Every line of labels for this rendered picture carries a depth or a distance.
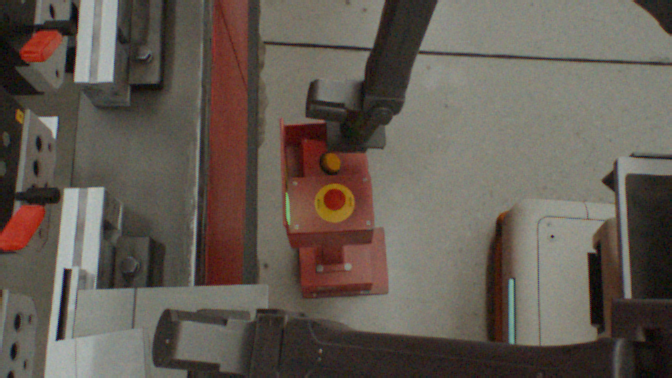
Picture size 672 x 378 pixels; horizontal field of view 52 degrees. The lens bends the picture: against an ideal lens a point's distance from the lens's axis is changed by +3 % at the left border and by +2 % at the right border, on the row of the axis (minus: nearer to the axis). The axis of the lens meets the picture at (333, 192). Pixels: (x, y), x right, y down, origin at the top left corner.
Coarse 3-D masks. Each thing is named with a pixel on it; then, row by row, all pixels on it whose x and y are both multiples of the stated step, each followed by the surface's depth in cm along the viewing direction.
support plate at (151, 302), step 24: (120, 288) 96; (144, 288) 96; (168, 288) 96; (192, 288) 96; (216, 288) 96; (240, 288) 96; (264, 288) 96; (96, 312) 95; (120, 312) 95; (144, 312) 95
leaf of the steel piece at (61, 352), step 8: (56, 344) 94; (64, 344) 94; (72, 344) 94; (56, 352) 93; (64, 352) 93; (72, 352) 93; (56, 360) 93; (64, 360) 93; (72, 360) 93; (56, 368) 93; (64, 368) 93; (72, 368) 93; (56, 376) 92; (64, 376) 92; (72, 376) 92
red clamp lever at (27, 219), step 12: (24, 192) 73; (36, 192) 72; (48, 192) 72; (36, 204) 71; (24, 216) 68; (36, 216) 69; (12, 228) 67; (24, 228) 67; (36, 228) 69; (0, 240) 66; (12, 240) 66; (24, 240) 66
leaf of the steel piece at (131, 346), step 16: (96, 336) 94; (112, 336) 94; (128, 336) 94; (144, 336) 92; (80, 352) 93; (96, 352) 93; (112, 352) 93; (128, 352) 93; (144, 352) 91; (80, 368) 93; (96, 368) 93; (112, 368) 93; (128, 368) 93; (144, 368) 92
